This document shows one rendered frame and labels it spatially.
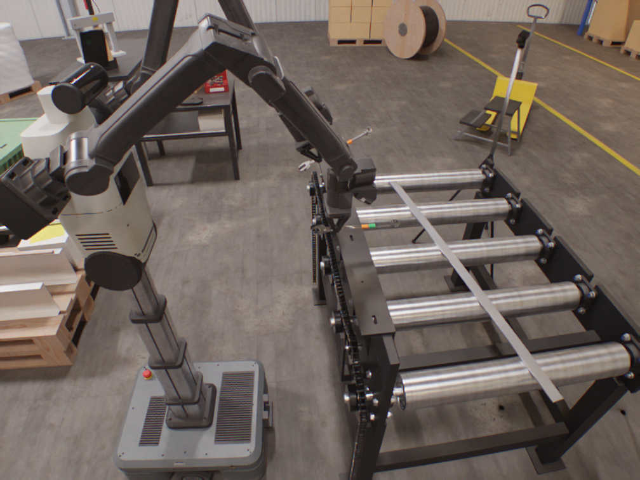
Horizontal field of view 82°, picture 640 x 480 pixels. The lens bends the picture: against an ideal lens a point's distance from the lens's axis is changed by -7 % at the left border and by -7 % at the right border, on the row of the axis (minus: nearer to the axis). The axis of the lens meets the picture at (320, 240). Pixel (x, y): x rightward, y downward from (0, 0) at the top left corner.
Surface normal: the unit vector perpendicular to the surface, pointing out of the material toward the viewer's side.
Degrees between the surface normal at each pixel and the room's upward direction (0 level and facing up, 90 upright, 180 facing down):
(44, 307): 90
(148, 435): 0
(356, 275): 0
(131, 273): 90
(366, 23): 90
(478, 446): 0
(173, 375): 90
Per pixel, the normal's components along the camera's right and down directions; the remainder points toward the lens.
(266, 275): 0.00, -0.77
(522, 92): -0.50, 0.55
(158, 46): 0.11, 0.65
